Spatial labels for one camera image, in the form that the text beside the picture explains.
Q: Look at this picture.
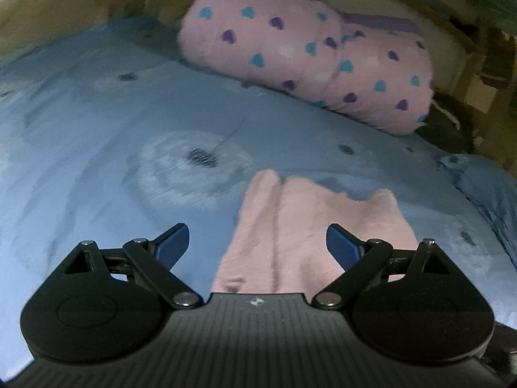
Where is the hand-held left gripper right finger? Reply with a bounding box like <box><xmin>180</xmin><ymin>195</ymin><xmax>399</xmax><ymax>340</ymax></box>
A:
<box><xmin>312</xmin><ymin>223</ymin><xmax>456</xmax><ymax>308</ymax></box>

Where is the pink heart print rolled quilt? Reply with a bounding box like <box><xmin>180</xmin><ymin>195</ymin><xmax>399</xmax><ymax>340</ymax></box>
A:
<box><xmin>177</xmin><ymin>0</ymin><xmax>436</xmax><ymax>136</ymax></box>

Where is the dark cloth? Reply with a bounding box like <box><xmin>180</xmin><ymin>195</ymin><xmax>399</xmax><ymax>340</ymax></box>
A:
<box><xmin>415</xmin><ymin>92</ymin><xmax>485</xmax><ymax>155</ymax></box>

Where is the pink knit sweater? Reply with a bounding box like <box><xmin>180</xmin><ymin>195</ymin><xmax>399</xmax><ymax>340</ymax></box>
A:
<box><xmin>212</xmin><ymin>169</ymin><xmax>419</xmax><ymax>296</ymax></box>

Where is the blue dandelion print bedsheet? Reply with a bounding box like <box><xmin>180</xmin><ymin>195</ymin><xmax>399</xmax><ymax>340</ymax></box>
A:
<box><xmin>0</xmin><ymin>14</ymin><xmax>517</xmax><ymax>370</ymax></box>

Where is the blue pillow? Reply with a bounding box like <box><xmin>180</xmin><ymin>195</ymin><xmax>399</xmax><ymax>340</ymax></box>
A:
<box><xmin>439</xmin><ymin>153</ymin><xmax>517</xmax><ymax>261</ymax></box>

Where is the dark hanging garment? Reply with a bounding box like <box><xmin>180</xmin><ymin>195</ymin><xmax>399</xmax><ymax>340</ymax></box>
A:
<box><xmin>482</xmin><ymin>34</ymin><xmax>517</xmax><ymax>87</ymax></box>

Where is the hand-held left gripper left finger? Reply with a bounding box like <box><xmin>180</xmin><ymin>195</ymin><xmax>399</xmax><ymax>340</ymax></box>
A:
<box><xmin>60</xmin><ymin>222</ymin><xmax>204</xmax><ymax>309</ymax></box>

